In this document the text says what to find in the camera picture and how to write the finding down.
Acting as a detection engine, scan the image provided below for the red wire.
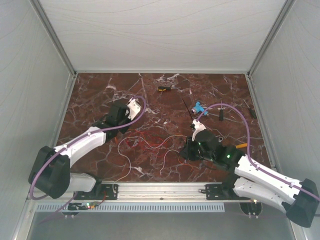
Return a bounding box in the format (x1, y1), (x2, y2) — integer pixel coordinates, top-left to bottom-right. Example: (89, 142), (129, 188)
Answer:
(124, 129), (166, 152)

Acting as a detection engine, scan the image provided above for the orange handle tool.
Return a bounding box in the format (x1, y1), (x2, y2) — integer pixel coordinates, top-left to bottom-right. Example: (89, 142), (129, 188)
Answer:
(235, 143), (248, 149)

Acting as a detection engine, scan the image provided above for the black screwdriver far right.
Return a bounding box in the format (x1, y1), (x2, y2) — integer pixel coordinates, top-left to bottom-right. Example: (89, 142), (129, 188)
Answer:
(244, 100), (257, 119)

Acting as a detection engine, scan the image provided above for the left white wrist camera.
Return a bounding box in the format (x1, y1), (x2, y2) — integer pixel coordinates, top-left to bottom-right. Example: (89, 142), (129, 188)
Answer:
(125, 97), (141, 121)

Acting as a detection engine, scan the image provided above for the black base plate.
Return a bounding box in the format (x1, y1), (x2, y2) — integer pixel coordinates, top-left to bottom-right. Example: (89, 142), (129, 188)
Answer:
(199, 184), (249, 201)
(75, 183), (119, 201)

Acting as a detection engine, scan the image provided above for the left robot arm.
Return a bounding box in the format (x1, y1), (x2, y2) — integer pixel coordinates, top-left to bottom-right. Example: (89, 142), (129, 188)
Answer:
(28, 99), (141, 200)

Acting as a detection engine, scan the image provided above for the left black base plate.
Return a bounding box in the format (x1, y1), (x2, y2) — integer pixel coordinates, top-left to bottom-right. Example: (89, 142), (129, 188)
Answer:
(75, 183), (119, 201)

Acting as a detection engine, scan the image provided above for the aluminium front rail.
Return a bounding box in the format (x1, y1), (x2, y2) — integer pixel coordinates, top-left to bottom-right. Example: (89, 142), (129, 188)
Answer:
(27, 181), (298, 201)

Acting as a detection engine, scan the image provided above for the slotted grey cable duct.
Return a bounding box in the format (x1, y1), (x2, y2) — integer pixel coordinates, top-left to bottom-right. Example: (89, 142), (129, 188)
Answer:
(34, 202), (226, 213)

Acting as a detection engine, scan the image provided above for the black zip tie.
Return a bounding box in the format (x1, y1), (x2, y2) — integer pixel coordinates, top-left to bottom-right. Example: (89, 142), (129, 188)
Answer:
(182, 98), (193, 121)

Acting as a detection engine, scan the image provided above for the black handle screwdriver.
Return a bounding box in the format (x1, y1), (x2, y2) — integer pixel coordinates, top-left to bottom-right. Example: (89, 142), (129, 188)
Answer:
(219, 104), (224, 121)

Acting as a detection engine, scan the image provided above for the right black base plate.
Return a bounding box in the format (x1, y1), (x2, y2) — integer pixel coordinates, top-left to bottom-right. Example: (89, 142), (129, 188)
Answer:
(199, 184), (249, 201)

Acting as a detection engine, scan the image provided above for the blue plastic tool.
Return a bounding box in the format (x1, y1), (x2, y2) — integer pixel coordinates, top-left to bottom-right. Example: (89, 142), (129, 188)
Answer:
(191, 101), (209, 116)

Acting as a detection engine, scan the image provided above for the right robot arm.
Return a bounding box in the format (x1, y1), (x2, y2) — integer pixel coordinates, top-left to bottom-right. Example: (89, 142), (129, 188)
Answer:
(179, 130), (320, 228)

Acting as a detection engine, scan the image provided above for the white wire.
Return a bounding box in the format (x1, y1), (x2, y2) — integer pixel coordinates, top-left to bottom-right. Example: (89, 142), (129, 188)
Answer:
(113, 134), (188, 186)

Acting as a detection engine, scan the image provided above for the yellow black screwdriver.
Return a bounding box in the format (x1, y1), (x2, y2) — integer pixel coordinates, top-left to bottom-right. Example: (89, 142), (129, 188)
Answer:
(157, 86), (180, 92)

